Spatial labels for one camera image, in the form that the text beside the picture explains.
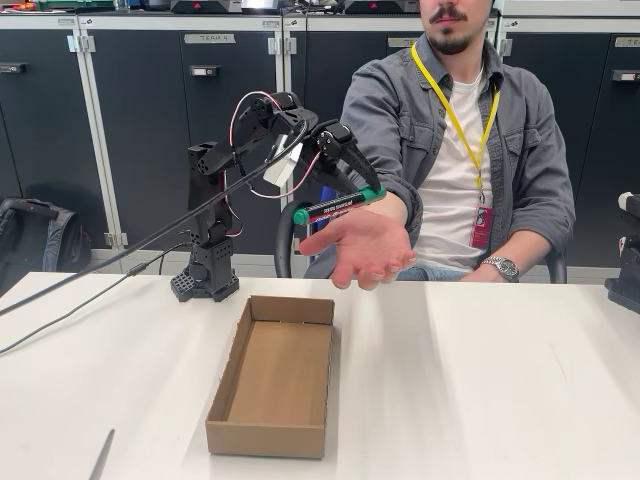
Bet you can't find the thin black base cable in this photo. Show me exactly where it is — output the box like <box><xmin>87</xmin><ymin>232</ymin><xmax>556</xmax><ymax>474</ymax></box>
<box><xmin>0</xmin><ymin>241</ymin><xmax>196</xmax><ymax>355</ymax></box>

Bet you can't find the thin grey strip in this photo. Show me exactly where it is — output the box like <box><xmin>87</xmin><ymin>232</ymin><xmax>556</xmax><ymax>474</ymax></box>
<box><xmin>88</xmin><ymin>428</ymin><xmax>116</xmax><ymax>480</ymax></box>

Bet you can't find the silver wristwatch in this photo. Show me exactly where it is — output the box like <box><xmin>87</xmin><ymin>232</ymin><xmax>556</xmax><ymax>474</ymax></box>
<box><xmin>483</xmin><ymin>255</ymin><xmax>521</xmax><ymax>284</ymax></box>

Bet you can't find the yellow lanyard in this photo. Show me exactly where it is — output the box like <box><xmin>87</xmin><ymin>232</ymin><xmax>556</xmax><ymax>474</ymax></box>
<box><xmin>410</xmin><ymin>42</ymin><xmax>500</xmax><ymax>191</ymax></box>

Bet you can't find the man in grey shirt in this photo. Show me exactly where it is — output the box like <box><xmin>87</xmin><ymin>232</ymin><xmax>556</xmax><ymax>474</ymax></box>
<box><xmin>303</xmin><ymin>0</ymin><xmax>577</xmax><ymax>282</ymax></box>

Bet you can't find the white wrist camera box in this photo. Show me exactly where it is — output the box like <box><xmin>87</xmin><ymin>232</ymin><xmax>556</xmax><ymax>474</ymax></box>
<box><xmin>263</xmin><ymin>144</ymin><xmax>304</xmax><ymax>187</ymax></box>

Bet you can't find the open cardboard box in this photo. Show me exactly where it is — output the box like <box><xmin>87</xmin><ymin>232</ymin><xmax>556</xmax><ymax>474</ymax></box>
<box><xmin>204</xmin><ymin>294</ymin><xmax>335</xmax><ymax>460</ymax></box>

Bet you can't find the black backpack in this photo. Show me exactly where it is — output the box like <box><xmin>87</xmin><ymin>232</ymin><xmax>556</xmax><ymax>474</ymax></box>
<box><xmin>0</xmin><ymin>197</ymin><xmax>94</xmax><ymax>296</ymax></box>

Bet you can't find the person's right hand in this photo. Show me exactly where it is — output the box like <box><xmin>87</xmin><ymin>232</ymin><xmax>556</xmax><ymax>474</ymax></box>
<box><xmin>298</xmin><ymin>209</ymin><xmax>419</xmax><ymax>292</ymax></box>

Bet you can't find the green board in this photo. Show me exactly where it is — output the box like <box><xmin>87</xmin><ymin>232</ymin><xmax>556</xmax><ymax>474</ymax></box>
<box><xmin>37</xmin><ymin>0</ymin><xmax>116</xmax><ymax>12</ymax></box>

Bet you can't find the black box with red triangle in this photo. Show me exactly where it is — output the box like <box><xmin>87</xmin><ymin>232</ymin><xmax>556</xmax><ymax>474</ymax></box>
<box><xmin>344</xmin><ymin>0</ymin><xmax>419</xmax><ymax>15</ymax></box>
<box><xmin>170</xmin><ymin>0</ymin><xmax>241</xmax><ymax>15</ymax></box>

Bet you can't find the person's right forearm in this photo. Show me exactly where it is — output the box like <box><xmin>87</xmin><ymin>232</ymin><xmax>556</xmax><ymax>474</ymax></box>
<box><xmin>379</xmin><ymin>192</ymin><xmax>409</xmax><ymax>224</ymax></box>

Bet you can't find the green marker pen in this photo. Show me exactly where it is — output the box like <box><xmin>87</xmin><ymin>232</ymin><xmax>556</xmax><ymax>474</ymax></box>
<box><xmin>292</xmin><ymin>184</ymin><xmax>389</xmax><ymax>226</ymax></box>

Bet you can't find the person's left forearm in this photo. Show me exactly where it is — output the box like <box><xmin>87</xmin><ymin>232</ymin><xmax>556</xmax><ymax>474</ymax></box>
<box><xmin>499</xmin><ymin>199</ymin><xmax>577</xmax><ymax>281</ymax></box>

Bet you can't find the pink id badge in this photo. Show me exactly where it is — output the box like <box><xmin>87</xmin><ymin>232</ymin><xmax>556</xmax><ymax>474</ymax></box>
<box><xmin>468</xmin><ymin>202</ymin><xmax>492</xmax><ymax>247</ymax></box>

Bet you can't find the thick black camera cable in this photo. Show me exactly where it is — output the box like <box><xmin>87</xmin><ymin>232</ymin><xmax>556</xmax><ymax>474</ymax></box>
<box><xmin>0</xmin><ymin>122</ymin><xmax>309</xmax><ymax>319</ymax></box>

